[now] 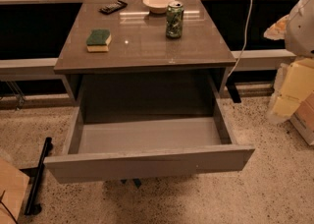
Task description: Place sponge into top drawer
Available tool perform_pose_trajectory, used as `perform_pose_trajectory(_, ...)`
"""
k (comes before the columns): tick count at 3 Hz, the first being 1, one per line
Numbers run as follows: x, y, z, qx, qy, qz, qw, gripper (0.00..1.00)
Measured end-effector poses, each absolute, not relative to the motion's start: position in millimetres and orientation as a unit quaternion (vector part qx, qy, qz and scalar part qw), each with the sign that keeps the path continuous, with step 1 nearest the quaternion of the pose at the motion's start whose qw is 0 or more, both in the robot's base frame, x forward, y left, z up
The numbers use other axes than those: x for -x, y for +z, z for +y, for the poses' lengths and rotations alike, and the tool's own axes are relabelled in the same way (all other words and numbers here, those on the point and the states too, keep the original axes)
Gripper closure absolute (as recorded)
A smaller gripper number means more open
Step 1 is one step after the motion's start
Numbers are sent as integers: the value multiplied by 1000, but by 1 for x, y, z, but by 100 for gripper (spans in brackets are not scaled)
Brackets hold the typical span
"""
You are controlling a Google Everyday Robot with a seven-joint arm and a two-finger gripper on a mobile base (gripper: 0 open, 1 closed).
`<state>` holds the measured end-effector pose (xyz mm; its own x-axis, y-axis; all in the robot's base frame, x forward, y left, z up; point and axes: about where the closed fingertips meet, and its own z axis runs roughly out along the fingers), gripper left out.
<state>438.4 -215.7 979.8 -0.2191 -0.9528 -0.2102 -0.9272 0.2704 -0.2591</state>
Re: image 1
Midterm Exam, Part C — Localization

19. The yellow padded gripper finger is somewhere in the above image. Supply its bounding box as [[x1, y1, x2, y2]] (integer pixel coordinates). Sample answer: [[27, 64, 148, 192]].
[[267, 58, 314, 124]]

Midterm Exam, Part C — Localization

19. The green and yellow sponge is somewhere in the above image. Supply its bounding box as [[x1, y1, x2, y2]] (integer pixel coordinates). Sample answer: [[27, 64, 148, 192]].
[[86, 29, 112, 52]]

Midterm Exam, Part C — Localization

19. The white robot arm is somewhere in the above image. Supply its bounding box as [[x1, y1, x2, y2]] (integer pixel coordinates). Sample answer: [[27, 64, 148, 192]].
[[264, 0, 314, 124]]

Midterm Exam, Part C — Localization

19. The open grey top drawer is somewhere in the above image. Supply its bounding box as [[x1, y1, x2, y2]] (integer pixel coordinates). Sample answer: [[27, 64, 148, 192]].
[[45, 74, 254, 183]]

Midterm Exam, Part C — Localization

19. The cardboard box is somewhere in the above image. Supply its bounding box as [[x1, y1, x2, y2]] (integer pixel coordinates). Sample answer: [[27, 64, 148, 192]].
[[290, 93, 314, 145]]

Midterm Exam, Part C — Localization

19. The green soda can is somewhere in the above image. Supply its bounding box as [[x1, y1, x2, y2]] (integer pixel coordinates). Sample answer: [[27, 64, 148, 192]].
[[166, 1, 184, 38]]

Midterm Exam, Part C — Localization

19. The brown glossy cabinet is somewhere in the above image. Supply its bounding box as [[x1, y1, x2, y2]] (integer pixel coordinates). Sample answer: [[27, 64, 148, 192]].
[[54, 0, 236, 99]]

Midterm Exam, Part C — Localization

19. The white ceramic bowl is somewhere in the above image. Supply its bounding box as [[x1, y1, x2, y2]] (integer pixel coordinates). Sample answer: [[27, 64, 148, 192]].
[[142, 0, 174, 14]]

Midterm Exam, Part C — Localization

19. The black remote control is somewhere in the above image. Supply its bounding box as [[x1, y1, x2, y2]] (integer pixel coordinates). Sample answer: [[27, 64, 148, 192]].
[[99, 0, 128, 15]]

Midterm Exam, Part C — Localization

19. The black metal bar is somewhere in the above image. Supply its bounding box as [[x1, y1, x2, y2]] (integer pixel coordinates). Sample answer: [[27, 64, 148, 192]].
[[25, 137, 53, 215]]

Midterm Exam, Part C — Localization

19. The wooden board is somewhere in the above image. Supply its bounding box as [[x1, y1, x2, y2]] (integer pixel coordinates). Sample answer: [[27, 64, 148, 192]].
[[0, 158, 29, 224]]

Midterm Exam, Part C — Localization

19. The grey window rail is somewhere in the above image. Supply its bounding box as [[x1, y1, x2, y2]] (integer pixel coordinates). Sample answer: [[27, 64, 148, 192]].
[[0, 49, 295, 82]]

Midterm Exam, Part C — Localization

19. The white power cable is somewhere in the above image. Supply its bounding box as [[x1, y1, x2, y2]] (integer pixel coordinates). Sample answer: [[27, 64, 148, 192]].
[[227, 0, 254, 79]]

